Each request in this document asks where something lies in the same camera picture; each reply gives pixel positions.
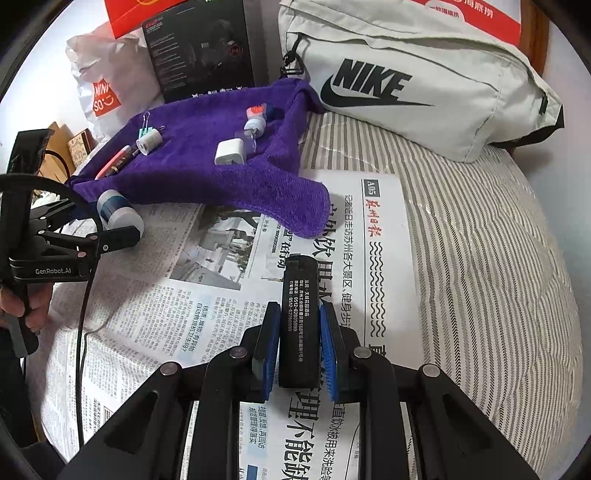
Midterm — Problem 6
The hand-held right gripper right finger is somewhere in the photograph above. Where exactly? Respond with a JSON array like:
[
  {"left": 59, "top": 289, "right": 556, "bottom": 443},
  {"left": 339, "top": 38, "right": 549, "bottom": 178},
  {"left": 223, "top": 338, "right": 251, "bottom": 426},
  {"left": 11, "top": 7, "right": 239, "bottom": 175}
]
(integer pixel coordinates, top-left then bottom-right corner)
[{"left": 318, "top": 302, "right": 541, "bottom": 480}]

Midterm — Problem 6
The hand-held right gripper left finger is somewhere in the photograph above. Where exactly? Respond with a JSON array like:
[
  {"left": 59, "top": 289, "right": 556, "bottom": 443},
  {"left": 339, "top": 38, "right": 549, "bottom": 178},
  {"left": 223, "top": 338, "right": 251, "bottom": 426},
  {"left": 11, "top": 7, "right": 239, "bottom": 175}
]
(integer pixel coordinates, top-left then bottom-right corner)
[{"left": 58, "top": 302, "right": 282, "bottom": 480}]

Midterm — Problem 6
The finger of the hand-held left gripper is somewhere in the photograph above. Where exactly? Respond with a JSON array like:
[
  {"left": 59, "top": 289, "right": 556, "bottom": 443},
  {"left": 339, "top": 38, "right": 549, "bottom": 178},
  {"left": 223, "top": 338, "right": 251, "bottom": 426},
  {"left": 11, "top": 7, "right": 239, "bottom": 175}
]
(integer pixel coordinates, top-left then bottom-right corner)
[
  {"left": 30, "top": 198, "right": 100, "bottom": 228},
  {"left": 44, "top": 225, "right": 140, "bottom": 259}
]

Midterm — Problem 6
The blue bottle with white cap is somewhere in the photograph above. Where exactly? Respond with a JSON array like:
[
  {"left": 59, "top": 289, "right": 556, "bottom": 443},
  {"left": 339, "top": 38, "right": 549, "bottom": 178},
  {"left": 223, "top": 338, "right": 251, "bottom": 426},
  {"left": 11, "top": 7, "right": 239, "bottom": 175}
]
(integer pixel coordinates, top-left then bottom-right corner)
[{"left": 96, "top": 188, "right": 145, "bottom": 232}]

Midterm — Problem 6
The black rectangular box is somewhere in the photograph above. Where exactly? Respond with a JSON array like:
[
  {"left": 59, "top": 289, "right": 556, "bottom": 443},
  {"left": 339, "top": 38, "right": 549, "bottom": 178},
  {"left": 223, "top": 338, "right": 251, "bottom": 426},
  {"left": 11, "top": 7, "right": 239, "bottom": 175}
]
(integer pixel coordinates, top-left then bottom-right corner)
[{"left": 278, "top": 254, "right": 324, "bottom": 388}]

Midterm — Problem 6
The pink tube with grey caps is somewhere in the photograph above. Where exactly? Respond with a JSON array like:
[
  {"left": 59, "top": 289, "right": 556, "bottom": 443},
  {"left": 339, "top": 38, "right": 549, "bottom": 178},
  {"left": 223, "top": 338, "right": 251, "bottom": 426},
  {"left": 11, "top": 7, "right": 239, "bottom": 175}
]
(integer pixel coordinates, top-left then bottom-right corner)
[{"left": 95, "top": 145, "right": 132, "bottom": 181}]

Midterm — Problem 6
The black tube with gold print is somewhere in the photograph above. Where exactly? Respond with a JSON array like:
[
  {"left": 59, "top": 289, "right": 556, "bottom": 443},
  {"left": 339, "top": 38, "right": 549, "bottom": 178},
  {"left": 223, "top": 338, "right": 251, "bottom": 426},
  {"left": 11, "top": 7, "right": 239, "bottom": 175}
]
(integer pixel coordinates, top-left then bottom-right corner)
[{"left": 104, "top": 147, "right": 141, "bottom": 178}]

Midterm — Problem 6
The small white bottle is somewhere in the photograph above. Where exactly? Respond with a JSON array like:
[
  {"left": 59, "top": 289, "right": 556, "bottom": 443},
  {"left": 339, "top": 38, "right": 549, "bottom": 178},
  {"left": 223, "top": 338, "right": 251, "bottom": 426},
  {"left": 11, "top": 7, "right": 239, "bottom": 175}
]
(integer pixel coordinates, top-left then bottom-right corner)
[{"left": 137, "top": 130, "right": 162, "bottom": 155}]

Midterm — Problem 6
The white charger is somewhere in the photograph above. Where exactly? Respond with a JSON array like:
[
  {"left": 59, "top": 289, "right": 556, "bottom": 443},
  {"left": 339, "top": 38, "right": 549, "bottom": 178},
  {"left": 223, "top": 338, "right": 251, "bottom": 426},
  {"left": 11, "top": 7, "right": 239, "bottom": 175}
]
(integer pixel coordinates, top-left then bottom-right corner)
[{"left": 213, "top": 140, "right": 246, "bottom": 166}]

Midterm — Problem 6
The small clear bottle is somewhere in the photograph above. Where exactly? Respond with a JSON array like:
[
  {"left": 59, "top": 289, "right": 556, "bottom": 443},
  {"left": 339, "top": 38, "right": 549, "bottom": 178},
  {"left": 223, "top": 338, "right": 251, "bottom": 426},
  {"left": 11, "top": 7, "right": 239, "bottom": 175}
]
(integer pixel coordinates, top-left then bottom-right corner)
[{"left": 235, "top": 115, "right": 267, "bottom": 155}]

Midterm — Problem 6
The person's left hand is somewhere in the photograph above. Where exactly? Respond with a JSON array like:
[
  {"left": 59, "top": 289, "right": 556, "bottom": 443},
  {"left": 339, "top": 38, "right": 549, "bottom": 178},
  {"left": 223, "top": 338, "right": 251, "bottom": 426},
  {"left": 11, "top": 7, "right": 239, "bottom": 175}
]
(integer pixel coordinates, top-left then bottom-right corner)
[{"left": 0, "top": 284, "right": 55, "bottom": 328}]

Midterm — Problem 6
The patterned cardboard box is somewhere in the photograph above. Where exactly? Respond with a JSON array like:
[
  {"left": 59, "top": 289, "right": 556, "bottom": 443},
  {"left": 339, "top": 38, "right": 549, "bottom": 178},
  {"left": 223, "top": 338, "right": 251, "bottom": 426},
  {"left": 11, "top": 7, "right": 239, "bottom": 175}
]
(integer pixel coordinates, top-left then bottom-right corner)
[{"left": 67, "top": 130, "right": 96, "bottom": 168}]

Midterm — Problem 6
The newspaper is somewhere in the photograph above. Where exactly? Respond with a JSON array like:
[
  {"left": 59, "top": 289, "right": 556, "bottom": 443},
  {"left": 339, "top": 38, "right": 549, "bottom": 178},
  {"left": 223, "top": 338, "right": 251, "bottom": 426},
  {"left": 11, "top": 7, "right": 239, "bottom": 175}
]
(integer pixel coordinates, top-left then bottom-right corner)
[{"left": 39, "top": 171, "right": 426, "bottom": 480}]

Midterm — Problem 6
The purple towel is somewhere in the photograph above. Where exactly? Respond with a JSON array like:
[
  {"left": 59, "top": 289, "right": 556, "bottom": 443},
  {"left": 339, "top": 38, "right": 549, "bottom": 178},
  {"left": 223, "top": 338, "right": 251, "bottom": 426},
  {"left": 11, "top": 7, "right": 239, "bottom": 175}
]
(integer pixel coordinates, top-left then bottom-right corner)
[{"left": 65, "top": 78, "right": 331, "bottom": 239}]

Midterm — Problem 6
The teal binder clip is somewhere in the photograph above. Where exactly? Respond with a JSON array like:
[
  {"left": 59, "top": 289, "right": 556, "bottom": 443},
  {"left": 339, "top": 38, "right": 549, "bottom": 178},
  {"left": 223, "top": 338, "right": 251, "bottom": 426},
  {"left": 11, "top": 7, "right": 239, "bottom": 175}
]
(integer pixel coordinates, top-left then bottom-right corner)
[{"left": 137, "top": 112, "right": 166, "bottom": 140}]

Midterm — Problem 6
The white shopping bag red logo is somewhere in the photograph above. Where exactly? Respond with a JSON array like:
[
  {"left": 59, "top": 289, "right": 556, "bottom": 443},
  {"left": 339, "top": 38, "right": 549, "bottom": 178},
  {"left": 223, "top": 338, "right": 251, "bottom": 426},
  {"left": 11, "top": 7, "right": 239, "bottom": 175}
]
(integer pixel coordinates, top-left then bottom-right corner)
[{"left": 65, "top": 23, "right": 169, "bottom": 139}]

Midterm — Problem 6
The striped bedsheet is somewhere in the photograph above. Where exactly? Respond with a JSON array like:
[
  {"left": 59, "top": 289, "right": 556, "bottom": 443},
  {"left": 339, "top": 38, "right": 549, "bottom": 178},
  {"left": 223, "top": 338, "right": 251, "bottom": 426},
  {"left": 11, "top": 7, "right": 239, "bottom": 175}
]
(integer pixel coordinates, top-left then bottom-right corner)
[{"left": 28, "top": 111, "right": 585, "bottom": 480}]

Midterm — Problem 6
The black headset box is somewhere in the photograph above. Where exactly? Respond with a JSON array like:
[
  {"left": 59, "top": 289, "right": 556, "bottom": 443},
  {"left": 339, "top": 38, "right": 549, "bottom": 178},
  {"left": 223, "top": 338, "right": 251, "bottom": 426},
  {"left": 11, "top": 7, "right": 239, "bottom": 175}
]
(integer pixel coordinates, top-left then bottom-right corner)
[{"left": 142, "top": 0, "right": 257, "bottom": 103}]

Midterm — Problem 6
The red paper bag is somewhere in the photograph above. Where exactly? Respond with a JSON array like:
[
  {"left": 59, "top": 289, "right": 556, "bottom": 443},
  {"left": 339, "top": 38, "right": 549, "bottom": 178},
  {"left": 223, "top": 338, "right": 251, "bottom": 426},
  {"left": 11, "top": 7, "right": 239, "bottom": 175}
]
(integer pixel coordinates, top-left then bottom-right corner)
[
  {"left": 104, "top": 0, "right": 200, "bottom": 38},
  {"left": 413, "top": 0, "right": 522, "bottom": 47}
]

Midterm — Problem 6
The grey fabric bag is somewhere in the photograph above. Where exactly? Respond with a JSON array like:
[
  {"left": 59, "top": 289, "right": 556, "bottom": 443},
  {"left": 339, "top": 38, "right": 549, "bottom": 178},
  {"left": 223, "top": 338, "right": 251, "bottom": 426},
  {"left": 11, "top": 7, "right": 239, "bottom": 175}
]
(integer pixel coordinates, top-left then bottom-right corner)
[{"left": 278, "top": 0, "right": 565, "bottom": 163}]

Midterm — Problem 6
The black cable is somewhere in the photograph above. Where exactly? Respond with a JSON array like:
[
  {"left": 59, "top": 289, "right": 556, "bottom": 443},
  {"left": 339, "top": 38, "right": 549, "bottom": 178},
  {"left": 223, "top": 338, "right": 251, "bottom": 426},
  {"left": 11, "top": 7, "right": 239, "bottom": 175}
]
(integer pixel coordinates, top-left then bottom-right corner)
[{"left": 0, "top": 173, "right": 106, "bottom": 450}]

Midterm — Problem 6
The wooden bed frame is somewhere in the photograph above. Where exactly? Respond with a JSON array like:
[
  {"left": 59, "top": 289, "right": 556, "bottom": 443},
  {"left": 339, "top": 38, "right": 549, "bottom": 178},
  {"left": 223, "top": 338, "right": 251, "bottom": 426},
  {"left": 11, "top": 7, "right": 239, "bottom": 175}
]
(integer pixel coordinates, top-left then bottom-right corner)
[{"left": 517, "top": 7, "right": 551, "bottom": 81}]

